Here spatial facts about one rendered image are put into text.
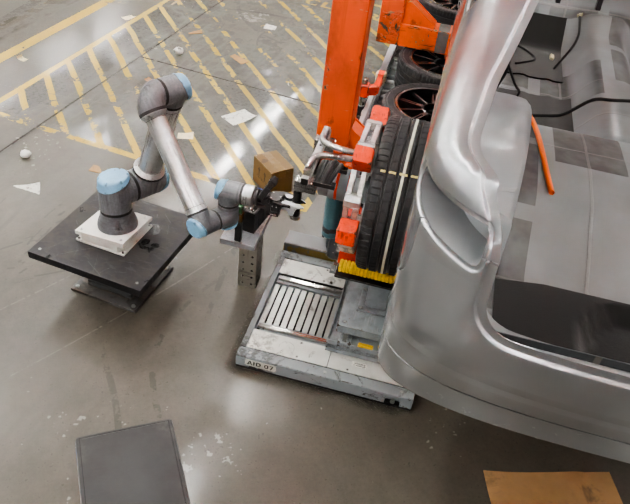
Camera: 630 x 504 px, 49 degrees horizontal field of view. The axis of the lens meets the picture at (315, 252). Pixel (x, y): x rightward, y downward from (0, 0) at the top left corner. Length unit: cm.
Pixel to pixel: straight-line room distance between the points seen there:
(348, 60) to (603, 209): 125
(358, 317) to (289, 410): 53
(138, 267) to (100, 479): 113
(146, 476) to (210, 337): 104
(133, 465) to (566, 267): 170
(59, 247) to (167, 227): 52
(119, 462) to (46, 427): 64
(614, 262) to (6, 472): 245
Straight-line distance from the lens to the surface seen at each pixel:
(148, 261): 339
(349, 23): 314
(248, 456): 302
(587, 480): 331
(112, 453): 265
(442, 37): 518
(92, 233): 347
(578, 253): 278
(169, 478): 257
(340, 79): 325
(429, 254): 188
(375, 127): 292
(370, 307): 332
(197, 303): 360
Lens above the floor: 252
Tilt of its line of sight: 40 degrees down
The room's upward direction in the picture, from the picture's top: 8 degrees clockwise
